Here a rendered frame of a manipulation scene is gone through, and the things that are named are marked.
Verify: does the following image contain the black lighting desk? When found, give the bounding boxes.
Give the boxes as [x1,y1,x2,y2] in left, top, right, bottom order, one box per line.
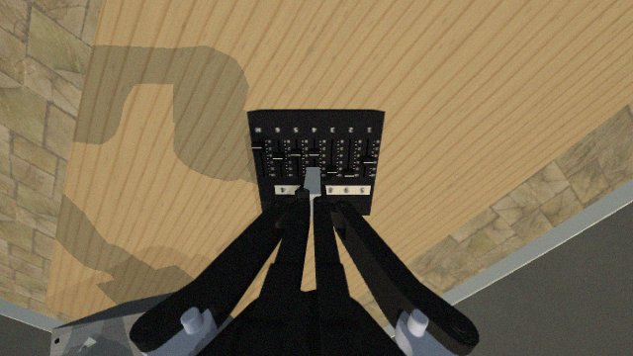
[247,109,385,216]

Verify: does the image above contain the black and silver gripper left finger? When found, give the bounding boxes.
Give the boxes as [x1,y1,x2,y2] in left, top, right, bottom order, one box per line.
[130,167,314,356]

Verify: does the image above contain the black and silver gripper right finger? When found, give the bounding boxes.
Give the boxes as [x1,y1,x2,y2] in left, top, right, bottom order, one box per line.
[312,167,480,356]

